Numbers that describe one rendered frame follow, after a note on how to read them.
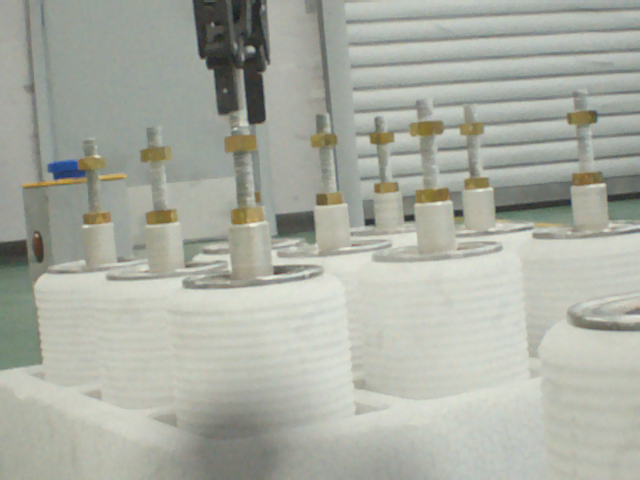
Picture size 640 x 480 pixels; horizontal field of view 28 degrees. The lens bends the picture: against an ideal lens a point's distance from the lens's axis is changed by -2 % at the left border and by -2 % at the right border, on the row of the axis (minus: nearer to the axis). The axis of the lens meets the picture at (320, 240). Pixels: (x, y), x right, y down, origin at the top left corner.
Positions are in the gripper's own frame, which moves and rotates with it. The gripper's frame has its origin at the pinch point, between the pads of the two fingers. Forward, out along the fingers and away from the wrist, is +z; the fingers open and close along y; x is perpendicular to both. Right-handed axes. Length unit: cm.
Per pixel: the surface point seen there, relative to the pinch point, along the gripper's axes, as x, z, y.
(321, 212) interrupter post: 7.0, 7.8, 10.1
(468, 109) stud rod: 16.5, 1.8, 2.1
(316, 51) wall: -77, -44, -486
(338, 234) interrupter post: 7.9, 9.3, 10.1
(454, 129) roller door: -20, -5, -504
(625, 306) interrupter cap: 24, 10, 49
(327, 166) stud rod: 7.5, 4.9, 9.5
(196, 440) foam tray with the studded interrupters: 3.7, 17.5, 32.3
